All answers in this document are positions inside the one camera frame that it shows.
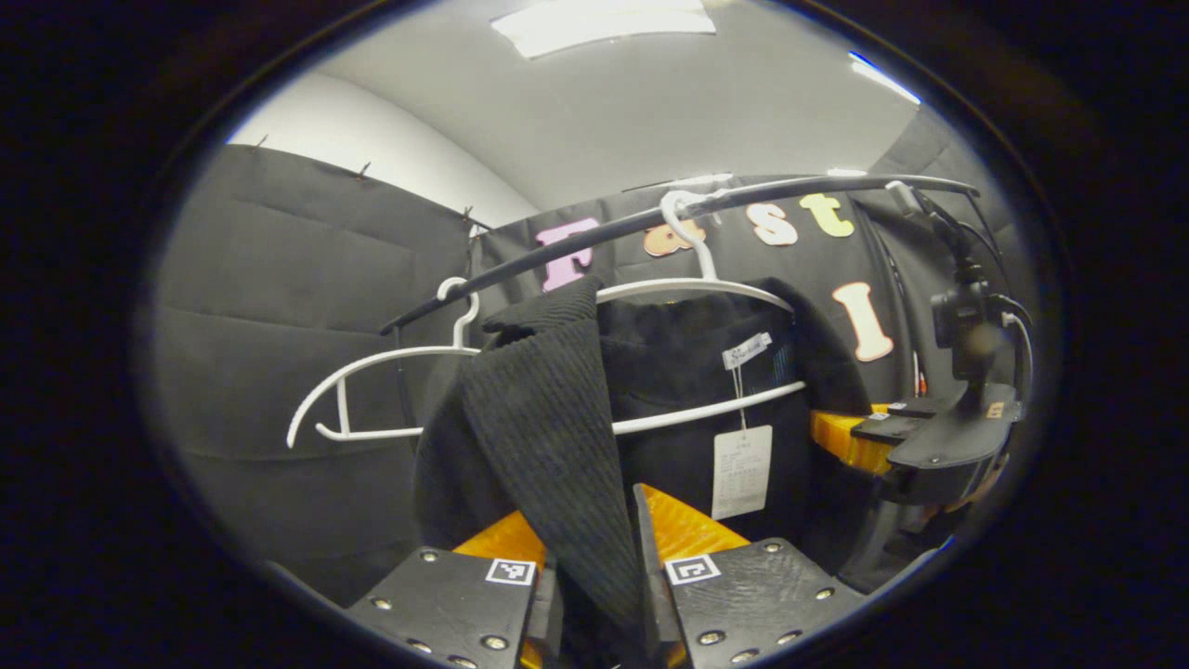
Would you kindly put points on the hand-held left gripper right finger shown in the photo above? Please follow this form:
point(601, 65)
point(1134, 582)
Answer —
point(653, 576)

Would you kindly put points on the large ceiling light panel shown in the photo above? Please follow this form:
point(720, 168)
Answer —
point(604, 23)

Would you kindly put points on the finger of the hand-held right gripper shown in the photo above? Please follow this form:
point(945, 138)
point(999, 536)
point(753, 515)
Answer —
point(915, 407)
point(845, 441)

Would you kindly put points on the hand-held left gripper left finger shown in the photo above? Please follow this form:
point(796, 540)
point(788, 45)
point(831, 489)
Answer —
point(446, 604)

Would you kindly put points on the white paper price tag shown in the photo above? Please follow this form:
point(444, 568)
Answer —
point(741, 474)

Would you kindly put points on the black metal clothes rack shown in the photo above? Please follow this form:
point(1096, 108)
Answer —
point(557, 249)

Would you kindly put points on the rectangular ceiling light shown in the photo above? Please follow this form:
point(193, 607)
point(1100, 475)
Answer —
point(882, 79)

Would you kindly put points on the white clothes hanger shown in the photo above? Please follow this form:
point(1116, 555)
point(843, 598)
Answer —
point(372, 434)
point(706, 410)

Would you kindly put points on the black backdrop cloth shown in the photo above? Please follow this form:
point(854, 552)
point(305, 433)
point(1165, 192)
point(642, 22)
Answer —
point(279, 279)

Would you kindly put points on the black knit garment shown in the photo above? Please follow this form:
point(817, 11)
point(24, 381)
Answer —
point(548, 446)

